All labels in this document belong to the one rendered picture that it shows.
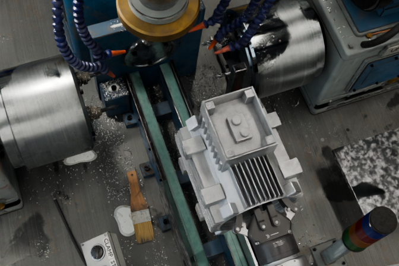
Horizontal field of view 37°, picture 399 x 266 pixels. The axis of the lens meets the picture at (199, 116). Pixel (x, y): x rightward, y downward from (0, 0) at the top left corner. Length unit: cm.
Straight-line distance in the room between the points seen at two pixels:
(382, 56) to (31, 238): 103
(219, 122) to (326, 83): 63
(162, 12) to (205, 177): 37
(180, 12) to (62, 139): 41
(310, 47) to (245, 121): 49
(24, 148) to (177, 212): 41
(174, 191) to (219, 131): 50
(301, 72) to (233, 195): 55
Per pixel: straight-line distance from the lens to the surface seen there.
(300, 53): 152
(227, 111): 110
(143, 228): 165
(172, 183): 157
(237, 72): 133
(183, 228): 153
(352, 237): 143
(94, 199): 168
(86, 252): 139
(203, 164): 111
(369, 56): 162
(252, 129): 110
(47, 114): 140
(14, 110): 140
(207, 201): 108
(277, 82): 153
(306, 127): 181
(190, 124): 112
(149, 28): 127
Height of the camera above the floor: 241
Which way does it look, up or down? 66 degrees down
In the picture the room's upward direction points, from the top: 11 degrees clockwise
